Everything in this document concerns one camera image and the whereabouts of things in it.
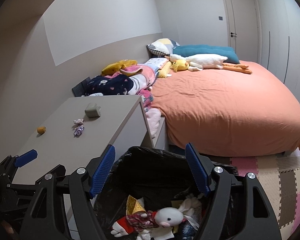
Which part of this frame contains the yellow chip bag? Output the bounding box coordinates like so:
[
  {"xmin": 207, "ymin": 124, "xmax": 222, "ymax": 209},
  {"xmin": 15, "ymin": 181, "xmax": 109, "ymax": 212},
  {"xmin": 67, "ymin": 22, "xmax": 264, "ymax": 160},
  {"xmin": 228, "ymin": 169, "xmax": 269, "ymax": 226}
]
[{"xmin": 126, "ymin": 195, "xmax": 146, "ymax": 215}]

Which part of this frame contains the white bunny plush doll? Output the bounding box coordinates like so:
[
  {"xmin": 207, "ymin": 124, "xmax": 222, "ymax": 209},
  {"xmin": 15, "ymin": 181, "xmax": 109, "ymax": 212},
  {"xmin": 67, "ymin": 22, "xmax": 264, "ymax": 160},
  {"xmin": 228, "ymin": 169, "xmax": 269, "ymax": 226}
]
[{"xmin": 110, "ymin": 197, "xmax": 202, "ymax": 238}]

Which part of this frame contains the white cloth glove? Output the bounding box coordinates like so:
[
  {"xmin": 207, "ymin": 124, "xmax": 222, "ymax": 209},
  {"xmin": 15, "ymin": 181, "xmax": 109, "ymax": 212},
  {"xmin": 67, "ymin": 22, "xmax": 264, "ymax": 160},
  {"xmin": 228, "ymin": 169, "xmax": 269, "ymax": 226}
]
[{"xmin": 136, "ymin": 227, "xmax": 174, "ymax": 240}]

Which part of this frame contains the black lined trash bin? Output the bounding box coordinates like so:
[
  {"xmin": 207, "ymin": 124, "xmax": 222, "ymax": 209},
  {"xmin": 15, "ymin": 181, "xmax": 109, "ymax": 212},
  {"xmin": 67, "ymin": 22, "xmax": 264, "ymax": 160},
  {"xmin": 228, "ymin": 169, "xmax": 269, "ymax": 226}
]
[{"xmin": 94, "ymin": 146, "xmax": 212, "ymax": 239}]

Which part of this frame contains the grey bedroom door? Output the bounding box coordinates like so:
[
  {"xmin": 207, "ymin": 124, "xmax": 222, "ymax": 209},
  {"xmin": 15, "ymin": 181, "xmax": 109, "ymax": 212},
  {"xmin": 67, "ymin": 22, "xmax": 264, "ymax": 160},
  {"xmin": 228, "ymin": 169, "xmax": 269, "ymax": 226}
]
[{"xmin": 224, "ymin": 0, "xmax": 260, "ymax": 62}]

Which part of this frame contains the small brown ball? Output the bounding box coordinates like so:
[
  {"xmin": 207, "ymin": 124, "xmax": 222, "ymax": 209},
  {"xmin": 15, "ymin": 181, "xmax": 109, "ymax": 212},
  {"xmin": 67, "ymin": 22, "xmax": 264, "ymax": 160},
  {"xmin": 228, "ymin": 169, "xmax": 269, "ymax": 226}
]
[{"xmin": 37, "ymin": 126, "xmax": 46, "ymax": 135}]

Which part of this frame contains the foam puzzle floor mat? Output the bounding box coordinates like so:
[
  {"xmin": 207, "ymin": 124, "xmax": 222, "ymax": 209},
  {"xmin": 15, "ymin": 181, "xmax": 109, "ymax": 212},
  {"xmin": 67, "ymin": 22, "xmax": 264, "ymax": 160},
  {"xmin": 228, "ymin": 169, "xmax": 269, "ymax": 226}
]
[{"xmin": 230, "ymin": 150, "xmax": 300, "ymax": 239}]

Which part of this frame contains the purple hair scrunchie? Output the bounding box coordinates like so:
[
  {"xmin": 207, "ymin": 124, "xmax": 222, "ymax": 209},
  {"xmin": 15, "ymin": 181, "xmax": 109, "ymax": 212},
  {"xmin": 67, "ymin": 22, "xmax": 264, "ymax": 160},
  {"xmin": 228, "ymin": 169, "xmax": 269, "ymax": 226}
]
[{"xmin": 74, "ymin": 119, "xmax": 85, "ymax": 137}]

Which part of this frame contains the bed with orange sheet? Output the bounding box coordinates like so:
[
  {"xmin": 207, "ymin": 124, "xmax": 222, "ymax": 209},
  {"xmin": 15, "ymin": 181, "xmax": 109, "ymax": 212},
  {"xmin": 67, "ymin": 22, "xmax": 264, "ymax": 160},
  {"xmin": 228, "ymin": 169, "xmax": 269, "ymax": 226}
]
[{"xmin": 152, "ymin": 62, "xmax": 300, "ymax": 157}]

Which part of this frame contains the grey small box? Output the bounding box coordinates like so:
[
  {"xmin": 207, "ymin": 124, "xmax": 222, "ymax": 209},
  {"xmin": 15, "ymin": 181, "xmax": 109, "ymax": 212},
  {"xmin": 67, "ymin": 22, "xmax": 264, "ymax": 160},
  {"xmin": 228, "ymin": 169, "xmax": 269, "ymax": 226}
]
[{"xmin": 85, "ymin": 102, "xmax": 101, "ymax": 118}]

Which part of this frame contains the light pink fluffy cloth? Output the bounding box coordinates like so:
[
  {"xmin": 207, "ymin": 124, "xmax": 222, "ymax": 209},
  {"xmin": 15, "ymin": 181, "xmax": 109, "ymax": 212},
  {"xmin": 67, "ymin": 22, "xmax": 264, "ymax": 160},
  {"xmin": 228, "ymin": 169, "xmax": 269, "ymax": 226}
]
[{"xmin": 146, "ymin": 108, "xmax": 161, "ymax": 138}]

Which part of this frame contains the navy patterned blanket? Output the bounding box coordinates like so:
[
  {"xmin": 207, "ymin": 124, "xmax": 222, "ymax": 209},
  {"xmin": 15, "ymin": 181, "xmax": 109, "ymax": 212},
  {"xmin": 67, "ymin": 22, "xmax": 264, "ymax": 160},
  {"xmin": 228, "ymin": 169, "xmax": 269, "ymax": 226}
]
[{"xmin": 86, "ymin": 74, "xmax": 134, "ymax": 95}]

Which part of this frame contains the mustard yellow plush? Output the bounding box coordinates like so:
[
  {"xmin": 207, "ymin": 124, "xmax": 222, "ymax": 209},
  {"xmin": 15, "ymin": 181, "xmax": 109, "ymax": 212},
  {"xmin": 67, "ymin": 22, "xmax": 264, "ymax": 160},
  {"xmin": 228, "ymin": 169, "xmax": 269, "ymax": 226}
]
[{"xmin": 101, "ymin": 60, "xmax": 138, "ymax": 76}]

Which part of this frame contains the white goose plush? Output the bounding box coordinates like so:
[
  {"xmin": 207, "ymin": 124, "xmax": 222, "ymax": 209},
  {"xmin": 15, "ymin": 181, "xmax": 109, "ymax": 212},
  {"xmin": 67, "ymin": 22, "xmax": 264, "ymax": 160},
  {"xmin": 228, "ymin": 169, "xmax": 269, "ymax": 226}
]
[{"xmin": 165, "ymin": 54, "xmax": 252, "ymax": 74}]

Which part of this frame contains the yellow duck plush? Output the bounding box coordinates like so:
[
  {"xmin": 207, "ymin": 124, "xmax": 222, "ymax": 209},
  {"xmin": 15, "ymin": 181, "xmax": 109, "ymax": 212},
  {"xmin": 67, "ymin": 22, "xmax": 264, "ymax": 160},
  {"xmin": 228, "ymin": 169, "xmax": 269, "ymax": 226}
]
[{"xmin": 171, "ymin": 59, "xmax": 189, "ymax": 72}]

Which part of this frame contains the teal long pillow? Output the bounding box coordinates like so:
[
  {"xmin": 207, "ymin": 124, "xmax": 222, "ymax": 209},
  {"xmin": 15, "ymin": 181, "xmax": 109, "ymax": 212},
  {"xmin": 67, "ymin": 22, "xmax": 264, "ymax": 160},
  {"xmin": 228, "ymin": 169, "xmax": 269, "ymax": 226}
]
[{"xmin": 173, "ymin": 44, "xmax": 240, "ymax": 64}]

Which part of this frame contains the pink striped blanket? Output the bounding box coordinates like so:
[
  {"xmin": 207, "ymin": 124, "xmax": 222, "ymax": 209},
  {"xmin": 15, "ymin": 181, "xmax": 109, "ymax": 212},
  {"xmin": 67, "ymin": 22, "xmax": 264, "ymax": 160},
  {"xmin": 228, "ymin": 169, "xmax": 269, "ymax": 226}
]
[{"xmin": 111, "ymin": 64, "xmax": 156, "ymax": 112}]

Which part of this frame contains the white polka dot pillow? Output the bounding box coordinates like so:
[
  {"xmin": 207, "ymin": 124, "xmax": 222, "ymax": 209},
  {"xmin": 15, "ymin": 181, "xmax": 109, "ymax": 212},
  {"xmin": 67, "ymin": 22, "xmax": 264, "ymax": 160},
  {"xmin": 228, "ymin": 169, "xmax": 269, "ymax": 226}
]
[{"xmin": 144, "ymin": 57, "xmax": 168, "ymax": 73}]

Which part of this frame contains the checkered patchwork pillow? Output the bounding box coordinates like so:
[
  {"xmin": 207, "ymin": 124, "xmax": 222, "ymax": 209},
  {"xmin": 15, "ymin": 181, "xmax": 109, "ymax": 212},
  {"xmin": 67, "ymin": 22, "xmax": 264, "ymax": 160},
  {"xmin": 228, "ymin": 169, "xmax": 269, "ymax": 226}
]
[{"xmin": 146, "ymin": 38, "xmax": 180, "ymax": 57}]

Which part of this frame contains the white wardrobe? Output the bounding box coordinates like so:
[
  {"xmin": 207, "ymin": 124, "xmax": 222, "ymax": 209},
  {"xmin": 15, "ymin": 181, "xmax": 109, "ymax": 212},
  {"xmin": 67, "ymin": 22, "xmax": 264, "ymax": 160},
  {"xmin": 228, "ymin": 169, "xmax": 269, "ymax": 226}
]
[{"xmin": 258, "ymin": 0, "xmax": 300, "ymax": 103}]

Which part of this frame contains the black wall socket panel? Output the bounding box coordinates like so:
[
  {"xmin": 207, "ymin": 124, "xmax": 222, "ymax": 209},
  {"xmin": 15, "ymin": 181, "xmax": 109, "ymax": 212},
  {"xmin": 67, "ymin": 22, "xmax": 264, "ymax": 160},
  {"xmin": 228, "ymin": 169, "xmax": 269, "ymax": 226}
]
[{"xmin": 71, "ymin": 77, "xmax": 90, "ymax": 97}]

